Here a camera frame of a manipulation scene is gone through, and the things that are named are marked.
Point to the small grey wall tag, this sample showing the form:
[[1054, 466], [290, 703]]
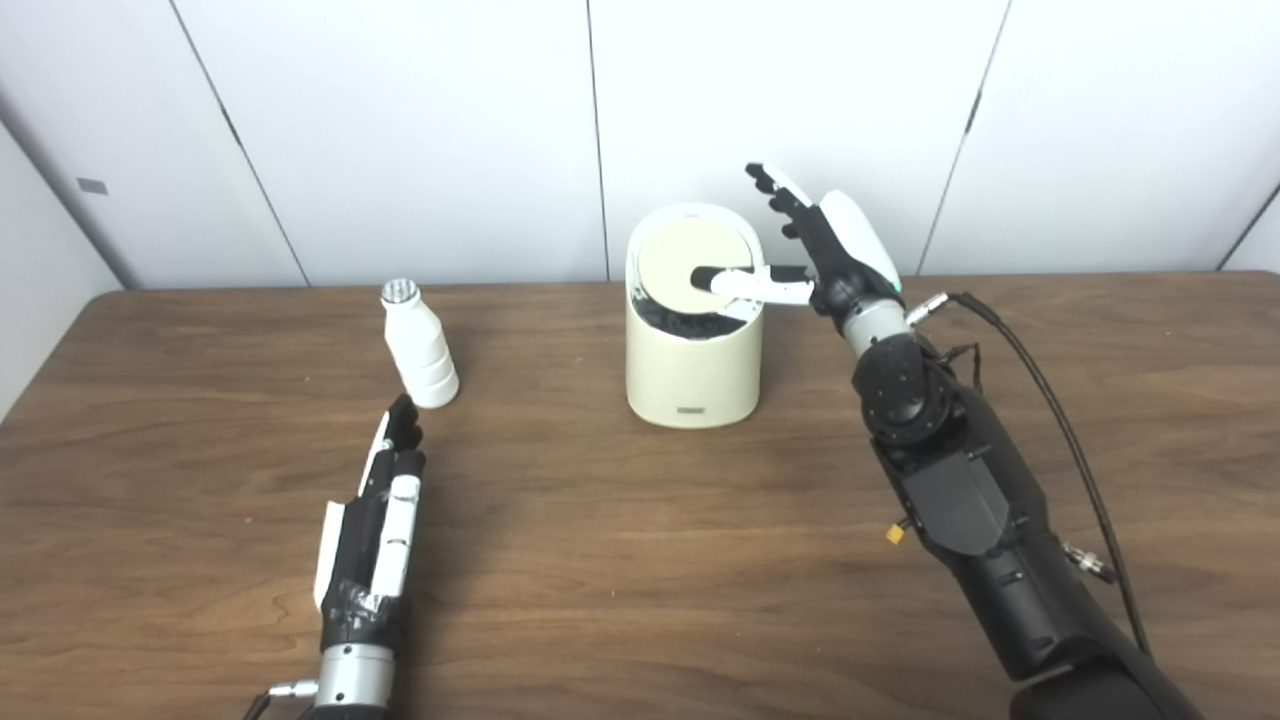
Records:
[[92, 186]]

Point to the black bin liner bag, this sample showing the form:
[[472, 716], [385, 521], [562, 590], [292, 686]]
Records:
[[680, 323]]

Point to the white and black left hand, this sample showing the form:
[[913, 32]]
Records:
[[375, 540]]

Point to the round cream bin lid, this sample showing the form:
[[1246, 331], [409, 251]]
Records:
[[675, 255]]

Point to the cream-colored desktop bin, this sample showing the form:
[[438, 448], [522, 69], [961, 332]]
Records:
[[690, 375]]

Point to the white and black right hand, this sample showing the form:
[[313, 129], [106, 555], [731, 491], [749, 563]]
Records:
[[845, 255]]

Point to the small white plastic bottle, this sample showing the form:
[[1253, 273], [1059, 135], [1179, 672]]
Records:
[[420, 350]]

